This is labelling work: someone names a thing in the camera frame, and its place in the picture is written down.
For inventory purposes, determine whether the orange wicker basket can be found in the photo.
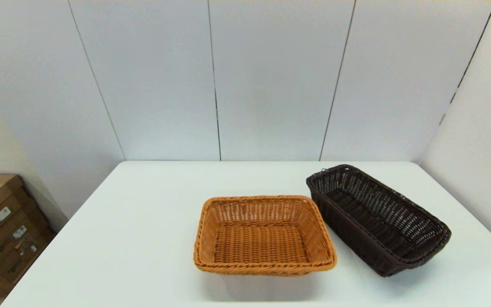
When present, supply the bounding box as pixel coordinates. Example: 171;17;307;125
193;195;338;276

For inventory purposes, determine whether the dark brown wicker basket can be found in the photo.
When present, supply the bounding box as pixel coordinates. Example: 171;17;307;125
306;164;452;278

